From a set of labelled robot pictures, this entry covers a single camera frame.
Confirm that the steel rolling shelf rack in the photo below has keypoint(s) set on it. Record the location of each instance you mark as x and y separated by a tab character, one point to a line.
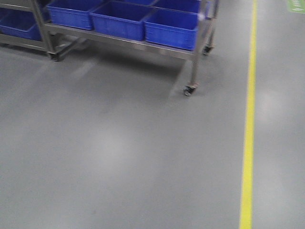
206	11

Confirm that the steel shelf rack left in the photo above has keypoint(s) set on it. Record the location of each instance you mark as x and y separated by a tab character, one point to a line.
55	45

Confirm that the blue bin on cart right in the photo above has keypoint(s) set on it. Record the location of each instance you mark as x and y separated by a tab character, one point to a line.
172	28

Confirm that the blue bin on cart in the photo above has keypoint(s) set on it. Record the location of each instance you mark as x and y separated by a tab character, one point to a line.
121	19
73	13
172	28

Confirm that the blue bin on cart middle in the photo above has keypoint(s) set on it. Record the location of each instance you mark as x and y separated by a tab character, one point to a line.
121	19

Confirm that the blue bin on cart left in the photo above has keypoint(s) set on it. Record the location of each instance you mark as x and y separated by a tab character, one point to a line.
73	13

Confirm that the blue bin far rack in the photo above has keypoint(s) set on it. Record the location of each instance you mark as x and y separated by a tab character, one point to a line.
20	24

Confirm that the green floor sign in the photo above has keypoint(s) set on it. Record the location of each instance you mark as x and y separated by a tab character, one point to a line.
296	6

